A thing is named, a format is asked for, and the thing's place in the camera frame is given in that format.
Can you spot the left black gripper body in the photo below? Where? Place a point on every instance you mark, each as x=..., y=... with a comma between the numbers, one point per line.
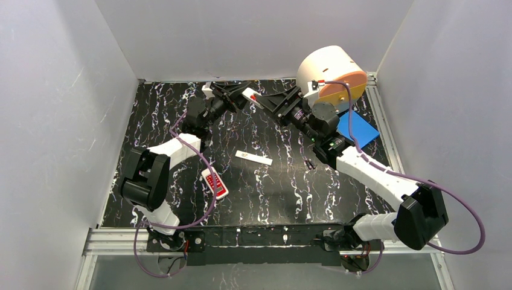
x=226, y=100

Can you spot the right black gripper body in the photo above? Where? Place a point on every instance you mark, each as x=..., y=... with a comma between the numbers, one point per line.
x=284, y=106

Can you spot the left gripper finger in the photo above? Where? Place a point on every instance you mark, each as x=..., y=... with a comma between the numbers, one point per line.
x=228, y=88
x=235, y=100

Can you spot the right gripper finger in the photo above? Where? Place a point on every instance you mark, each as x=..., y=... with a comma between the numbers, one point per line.
x=278, y=100
x=276, y=110

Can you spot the white remote battery cover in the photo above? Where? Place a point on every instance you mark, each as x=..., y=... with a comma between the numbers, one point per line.
x=254, y=158

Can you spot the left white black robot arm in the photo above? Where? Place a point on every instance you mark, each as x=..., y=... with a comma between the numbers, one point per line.
x=144, y=183

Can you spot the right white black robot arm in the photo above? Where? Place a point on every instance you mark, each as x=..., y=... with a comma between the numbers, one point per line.
x=380, y=172

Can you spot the red white remote control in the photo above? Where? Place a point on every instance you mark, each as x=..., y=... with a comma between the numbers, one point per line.
x=215, y=183

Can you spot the white cylindrical drum box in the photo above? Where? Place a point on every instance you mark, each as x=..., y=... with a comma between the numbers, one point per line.
x=331, y=63

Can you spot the blue square plate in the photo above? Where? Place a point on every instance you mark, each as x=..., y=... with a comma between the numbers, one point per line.
x=361, y=129

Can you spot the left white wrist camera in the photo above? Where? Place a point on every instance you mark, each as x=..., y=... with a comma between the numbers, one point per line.
x=207, y=90

